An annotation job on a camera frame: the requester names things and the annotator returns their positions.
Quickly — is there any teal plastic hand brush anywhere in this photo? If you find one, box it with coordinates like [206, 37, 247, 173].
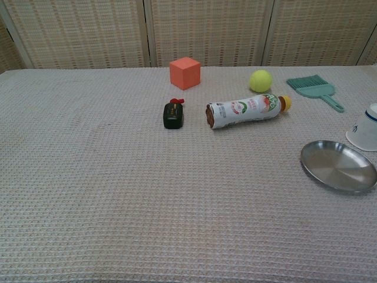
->
[286, 74, 345, 113]

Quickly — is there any beige waffle-weave tablecloth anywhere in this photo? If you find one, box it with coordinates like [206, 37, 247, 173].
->
[0, 65, 377, 283]

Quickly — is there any woven bamboo folding screen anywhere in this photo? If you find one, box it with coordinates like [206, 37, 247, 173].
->
[0, 0, 377, 71]

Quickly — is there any white-label drink bottle yellow cap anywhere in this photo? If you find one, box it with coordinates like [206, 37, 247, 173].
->
[205, 93, 293, 130]

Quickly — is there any black fingertip device red strap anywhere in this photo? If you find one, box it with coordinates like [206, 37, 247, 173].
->
[163, 97, 186, 130]

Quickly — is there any white paper cup blue ring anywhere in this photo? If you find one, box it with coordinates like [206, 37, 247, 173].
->
[345, 103, 377, 152]

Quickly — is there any silver metal plate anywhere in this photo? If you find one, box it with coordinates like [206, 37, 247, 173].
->
[300, 140, 377, 194]

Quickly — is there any orange foam cube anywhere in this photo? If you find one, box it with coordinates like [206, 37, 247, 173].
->
[169, 57, 201, 91]

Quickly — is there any yellow tennis ball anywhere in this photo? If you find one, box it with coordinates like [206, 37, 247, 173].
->
[249, 69, 273, 93]

